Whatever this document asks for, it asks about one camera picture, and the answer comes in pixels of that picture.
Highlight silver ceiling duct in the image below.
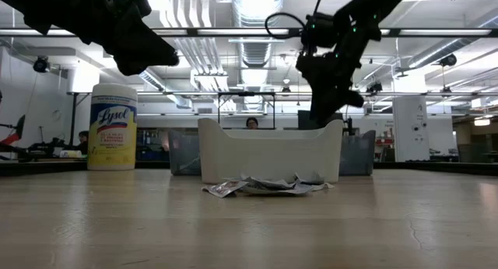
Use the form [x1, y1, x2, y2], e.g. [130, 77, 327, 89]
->
[230, 0, 286, 113]

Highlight blue storage crates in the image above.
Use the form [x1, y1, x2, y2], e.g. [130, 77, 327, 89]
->
[136, 129, 170, 162]

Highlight white packet with red block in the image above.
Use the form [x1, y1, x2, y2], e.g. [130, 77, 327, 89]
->
[201, 179, 249, 199]

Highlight black tripod stand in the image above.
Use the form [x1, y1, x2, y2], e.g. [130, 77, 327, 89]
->
[47, 92, 89, 156]

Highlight white square column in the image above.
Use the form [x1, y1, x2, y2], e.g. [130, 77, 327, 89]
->
[391, 96, 431, 163]

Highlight white plastic bin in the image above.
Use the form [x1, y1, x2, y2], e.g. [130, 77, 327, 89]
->
[197, 117, 344, 184]

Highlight white packet with grey text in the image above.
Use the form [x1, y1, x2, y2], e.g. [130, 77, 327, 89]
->
[240, 176, 314, 196]

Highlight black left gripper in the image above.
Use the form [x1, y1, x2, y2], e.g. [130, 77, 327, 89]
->
[38, 0, 181, 76]

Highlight black monitor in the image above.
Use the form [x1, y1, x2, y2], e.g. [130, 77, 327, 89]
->
[297, 110, 345, 131]

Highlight black frame of far station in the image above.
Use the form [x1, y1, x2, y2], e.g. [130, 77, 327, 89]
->
[216, 91, 277, 131]

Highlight large translucent grey bin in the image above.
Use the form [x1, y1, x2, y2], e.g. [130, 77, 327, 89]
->
[167, 128, 377, 176]

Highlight red black clamp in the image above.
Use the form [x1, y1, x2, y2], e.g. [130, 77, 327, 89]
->
[0, 115, 36, 163]

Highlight crumpled white printed packet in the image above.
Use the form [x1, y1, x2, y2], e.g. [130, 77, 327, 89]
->
[294, 171, 335, 192]

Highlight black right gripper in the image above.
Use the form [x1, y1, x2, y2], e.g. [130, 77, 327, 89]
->
[295, 47, 366, 129]

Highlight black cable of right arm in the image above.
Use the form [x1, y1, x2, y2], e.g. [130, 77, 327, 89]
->
[264, 0, 331, 40]

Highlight yellow white Lysol wipes canister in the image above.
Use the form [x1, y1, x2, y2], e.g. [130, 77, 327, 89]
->
[87, 82, 139, 171]

